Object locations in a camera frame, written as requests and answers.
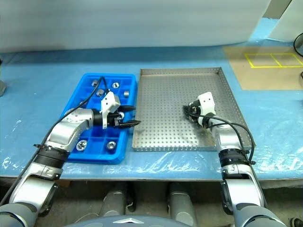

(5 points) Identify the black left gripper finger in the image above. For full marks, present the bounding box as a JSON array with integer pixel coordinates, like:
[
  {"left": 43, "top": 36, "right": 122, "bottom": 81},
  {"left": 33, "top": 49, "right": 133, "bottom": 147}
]
[
  {"left": 118, "top": 120, "right": 142, "bottom": 129},
  {"left": 119, "top": 105, "right": 137, "bottom": 113}
]

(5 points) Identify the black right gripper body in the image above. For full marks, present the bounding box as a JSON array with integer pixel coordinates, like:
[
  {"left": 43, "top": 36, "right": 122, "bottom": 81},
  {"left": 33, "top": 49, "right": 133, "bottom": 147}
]
[{"left": 188, "top": 98, "right": 202, "bottom": 121}]

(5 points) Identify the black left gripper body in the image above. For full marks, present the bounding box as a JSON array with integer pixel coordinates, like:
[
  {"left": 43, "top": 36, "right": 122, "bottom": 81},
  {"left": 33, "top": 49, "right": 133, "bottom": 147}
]
[{"left": 107, "top": 110, "right": 125, "bottom": 129}]

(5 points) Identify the blue compartment tray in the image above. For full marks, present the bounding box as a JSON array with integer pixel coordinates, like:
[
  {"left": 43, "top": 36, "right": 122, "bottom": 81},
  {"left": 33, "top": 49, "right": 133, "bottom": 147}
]
[{"left": 60, "top": 72, "right": 139, "bottom": 165}]

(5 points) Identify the perforated metal tray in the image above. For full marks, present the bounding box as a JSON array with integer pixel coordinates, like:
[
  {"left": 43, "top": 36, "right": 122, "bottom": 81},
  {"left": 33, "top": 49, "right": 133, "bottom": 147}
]
[{"left": 132, "top": 67, "right": 252, "bottom": 152}]

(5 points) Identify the brown mat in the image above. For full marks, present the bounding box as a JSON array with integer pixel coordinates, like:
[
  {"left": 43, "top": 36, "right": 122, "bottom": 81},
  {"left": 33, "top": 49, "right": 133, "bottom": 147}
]
[{"left": 222, "top": 46, "right": 303, "bottom": 90}]

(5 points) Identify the dark grey rounded shape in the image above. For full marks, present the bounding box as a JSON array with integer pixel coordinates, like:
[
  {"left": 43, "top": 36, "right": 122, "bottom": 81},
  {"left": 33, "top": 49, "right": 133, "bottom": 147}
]
[
  {"left": 167, "top": 182, "right": 198, "bottom": 227},
  {"left": 100, "top": 183, "right": 130, "bottom": 217}
]

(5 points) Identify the white backdrop sheet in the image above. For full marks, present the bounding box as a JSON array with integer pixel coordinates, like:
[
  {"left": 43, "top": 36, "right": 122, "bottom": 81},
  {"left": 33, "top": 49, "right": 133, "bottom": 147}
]
[{"left": 0, "top": 0, "right": 272, "bottom": 54}]

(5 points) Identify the grey robot torso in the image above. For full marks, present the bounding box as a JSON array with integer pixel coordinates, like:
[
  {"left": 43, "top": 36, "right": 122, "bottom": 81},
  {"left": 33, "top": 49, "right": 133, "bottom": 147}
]
[{"left": 71, "top": 214, "right": 190, "bottom": 227}]

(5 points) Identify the white panel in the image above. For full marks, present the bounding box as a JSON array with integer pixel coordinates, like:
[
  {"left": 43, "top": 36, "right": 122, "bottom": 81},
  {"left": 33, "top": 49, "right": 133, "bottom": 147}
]
[{"left": 262, "top": 0, "right": 303, "bottom": 42}]

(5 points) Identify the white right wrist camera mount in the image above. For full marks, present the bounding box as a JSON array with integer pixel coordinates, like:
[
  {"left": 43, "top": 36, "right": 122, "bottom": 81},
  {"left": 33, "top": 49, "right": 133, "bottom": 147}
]
[{"left": 197, "top": 92, "right": 216, "bottom": 126}]

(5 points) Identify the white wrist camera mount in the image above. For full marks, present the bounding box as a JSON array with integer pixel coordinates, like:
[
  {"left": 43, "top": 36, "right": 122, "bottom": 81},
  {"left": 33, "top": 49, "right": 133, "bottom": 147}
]
[
  {"left": 100, "top": 92, "right": 121, "bottom": 130},
  {"left": 197, "top": 92, "right": 216, "bottom": 126}
]

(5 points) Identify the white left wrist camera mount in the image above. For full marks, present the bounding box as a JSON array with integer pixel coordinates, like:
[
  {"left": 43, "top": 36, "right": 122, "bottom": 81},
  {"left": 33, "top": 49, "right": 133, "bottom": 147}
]
[{"left": 100, "top": 92, "right": 121, "bottom": 130}]

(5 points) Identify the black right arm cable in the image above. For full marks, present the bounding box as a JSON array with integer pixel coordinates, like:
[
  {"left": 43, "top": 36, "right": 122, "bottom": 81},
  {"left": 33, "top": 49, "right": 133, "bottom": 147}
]
[{"left": 188, "top": 112, "right": 268, "bottom": 209}]

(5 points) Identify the thin black cable loop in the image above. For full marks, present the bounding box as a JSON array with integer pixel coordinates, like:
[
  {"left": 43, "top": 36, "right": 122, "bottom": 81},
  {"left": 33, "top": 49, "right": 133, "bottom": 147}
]
[{"left": 293, "top": 32, "right": 303, "bottom": 57}]

